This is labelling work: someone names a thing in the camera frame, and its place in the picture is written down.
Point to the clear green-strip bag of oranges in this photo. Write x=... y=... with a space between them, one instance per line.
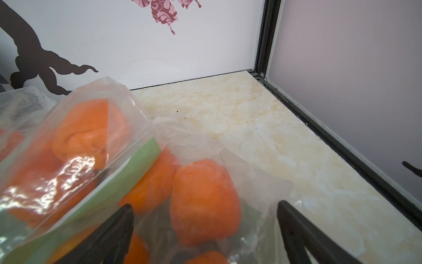
x=44 y=200

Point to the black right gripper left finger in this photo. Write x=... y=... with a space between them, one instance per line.
x=108 y=244

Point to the clear blue-zip bag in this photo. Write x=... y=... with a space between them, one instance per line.
x=258 y=239

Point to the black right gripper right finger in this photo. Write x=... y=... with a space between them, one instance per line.
x=301 y=237

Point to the orange in bag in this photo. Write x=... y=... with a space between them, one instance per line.
x=204 y=205
x=97 y=129

